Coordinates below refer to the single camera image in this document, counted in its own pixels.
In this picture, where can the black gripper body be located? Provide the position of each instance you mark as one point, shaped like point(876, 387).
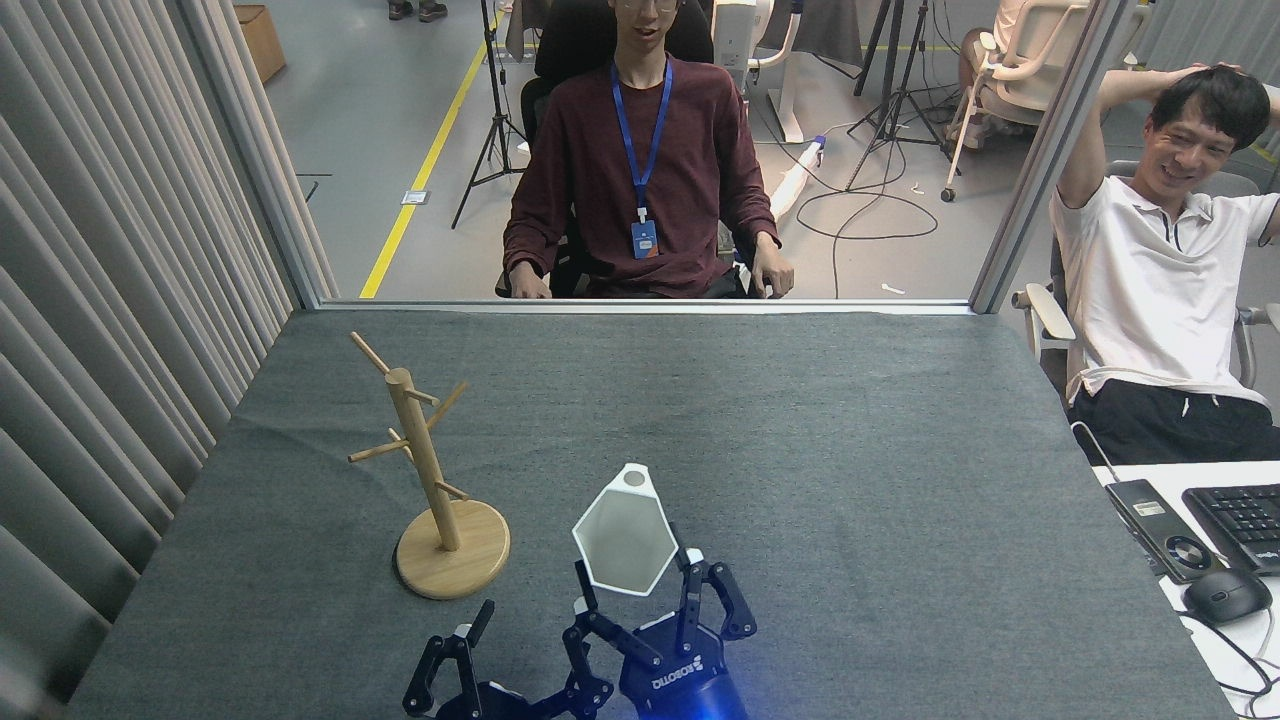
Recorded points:
point(685, 690)
point(495, 705)

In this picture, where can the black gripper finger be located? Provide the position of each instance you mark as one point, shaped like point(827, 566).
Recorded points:
point(435, 665)
point(585, 690)
point(615, 628)
point(735, 615)

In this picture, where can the white hexagonal cup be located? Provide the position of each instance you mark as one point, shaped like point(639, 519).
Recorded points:
point(625, 540)

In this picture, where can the wooden cup rack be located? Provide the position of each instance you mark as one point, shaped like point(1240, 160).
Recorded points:
point(425, 470)

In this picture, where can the person's left hand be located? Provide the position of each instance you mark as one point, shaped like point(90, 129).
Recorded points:
point(772, 272)

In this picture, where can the person's right hand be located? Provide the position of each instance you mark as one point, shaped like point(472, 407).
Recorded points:
point(1205, 68)
point(530, 285)

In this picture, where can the dark grey table cloth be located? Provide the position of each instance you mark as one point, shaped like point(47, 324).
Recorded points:
point(800, 450)

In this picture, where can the grey office chair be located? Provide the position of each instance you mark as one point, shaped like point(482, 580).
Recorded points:
point(1040, 320)

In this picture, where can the black handheld device with antenna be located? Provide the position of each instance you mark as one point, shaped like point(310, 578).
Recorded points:
point(1160, 525)

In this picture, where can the white handheld tool blue tip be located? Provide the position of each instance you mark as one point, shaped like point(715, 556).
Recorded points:
point(795, 180)

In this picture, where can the person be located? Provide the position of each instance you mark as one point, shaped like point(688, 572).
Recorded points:
point(1150, 300)
point(985, 60)
point(700, 150)

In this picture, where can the floor socket plate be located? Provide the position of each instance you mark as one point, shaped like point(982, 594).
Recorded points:
point(416, 197)

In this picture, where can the white desk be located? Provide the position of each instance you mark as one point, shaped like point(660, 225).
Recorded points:
point(1200, 472)

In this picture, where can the black computer mouse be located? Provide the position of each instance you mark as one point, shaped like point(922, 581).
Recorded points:
point(1225, 597)

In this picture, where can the grey pleated curtain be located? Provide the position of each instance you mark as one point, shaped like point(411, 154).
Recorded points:
point(90, 300)
point(1200, 30)

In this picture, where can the black keyboard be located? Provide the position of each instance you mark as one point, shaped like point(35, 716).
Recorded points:
point(1245, 520)

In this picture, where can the black tripod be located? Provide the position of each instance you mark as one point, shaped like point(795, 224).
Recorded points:
point(493, 100)
point(893, 90)

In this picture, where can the white stand on wheels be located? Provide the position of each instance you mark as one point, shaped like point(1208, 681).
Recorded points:
point(740, 40)

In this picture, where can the black office chair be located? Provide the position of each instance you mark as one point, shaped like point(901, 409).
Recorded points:
point(580, 30)

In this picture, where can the person's black shoe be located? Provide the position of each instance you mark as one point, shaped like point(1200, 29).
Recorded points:
point(400, 9)
point(432, 10)

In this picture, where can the cardboard box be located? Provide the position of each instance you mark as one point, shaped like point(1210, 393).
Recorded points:
point(262, 40)

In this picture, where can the white office chair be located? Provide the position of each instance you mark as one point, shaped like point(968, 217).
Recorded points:
point(1040, 40)

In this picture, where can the silver frame crossbar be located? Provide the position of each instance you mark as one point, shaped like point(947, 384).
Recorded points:
point(650, 305)

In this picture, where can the silver frame post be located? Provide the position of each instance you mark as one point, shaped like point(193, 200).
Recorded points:
point(1040, 170)
point(260, 170)

